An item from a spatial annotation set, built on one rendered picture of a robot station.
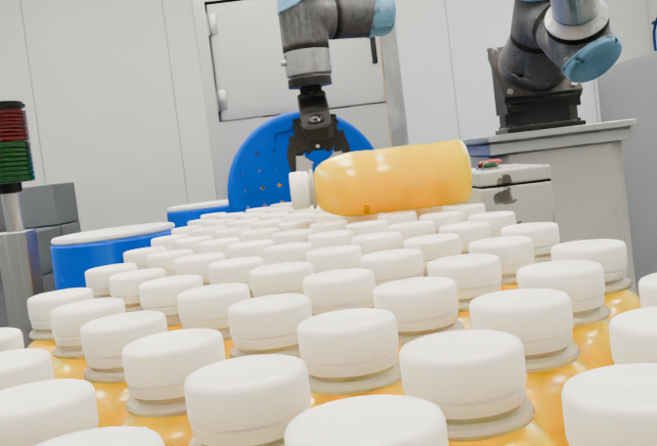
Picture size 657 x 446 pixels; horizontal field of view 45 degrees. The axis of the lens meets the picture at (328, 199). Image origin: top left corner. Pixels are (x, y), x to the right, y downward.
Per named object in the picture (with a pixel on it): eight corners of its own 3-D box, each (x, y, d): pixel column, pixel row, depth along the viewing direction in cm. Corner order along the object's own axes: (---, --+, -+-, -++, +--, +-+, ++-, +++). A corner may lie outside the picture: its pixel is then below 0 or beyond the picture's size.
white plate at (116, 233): (108, 237, 162) (109, 243, 162) (198, 219, 185) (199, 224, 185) (24, 242, 177) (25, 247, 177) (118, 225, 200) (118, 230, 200)
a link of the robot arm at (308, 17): (333, -25, 123) (282, -23, 120) (341, 45, 124) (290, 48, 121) (316, -13, 131) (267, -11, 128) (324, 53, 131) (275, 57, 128)
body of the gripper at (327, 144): (340, 151, 132) (332, 78, 131) (342, 150, 123) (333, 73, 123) (295, 156, 132) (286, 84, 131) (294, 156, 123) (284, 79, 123)
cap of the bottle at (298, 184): (308, 185, 83) (291, 187, 83) (305, 162, 80) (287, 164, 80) (311, 215, 81) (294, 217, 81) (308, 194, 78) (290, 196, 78)
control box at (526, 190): (520, 224, 127) (513, 161, 126) (558, 237, 107) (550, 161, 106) (459, 232, 127) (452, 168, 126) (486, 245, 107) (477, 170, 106)
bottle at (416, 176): (458, 164, 85) (306, 182, 85) (462, 124, 80) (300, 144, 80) (469, 215, 81) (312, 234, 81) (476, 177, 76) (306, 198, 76)
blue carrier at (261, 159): (366, 219, 228) (352, 122, 227) (396, 256, 141) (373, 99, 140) (269, 234, 228) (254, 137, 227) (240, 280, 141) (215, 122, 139)
